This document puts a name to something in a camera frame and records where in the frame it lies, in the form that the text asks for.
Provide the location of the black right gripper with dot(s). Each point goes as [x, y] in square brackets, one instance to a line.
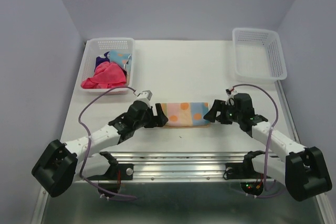
[218, 105]

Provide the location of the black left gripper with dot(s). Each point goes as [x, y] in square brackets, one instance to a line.
[159, 120]

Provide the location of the orange blue dotted towel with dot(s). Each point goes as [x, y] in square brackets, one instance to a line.
[186, 114]

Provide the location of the blue dotted striped towel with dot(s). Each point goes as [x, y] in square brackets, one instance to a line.
[121, 59]

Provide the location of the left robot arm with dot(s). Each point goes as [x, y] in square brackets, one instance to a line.
[61, 164]

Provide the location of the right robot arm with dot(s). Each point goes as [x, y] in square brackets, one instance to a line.
[302, 170]

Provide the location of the pink microfiber towel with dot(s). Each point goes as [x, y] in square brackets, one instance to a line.
[107, 75]

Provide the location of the white right plastic basket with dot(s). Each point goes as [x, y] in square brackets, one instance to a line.
[259, 57]

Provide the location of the white plastic basket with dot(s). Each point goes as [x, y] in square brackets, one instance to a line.
[99, 46]
[259, 57]

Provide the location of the white left plastic basket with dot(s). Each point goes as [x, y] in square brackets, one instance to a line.
[99, 46]

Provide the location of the purple towel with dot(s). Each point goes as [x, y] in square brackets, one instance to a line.
[102, 61]

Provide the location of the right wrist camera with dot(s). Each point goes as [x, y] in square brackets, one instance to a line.
[231, 101]

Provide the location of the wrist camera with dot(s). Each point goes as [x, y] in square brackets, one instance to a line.
[231, 101]
[144, 95]

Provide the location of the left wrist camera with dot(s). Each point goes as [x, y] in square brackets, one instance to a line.
[144, 95]

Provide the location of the aluminium rail frame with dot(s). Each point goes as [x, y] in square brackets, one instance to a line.
[182, 168]

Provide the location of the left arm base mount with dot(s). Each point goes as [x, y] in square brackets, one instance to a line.
[104, 166]

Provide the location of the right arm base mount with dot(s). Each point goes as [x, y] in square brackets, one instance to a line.
[246, 168]

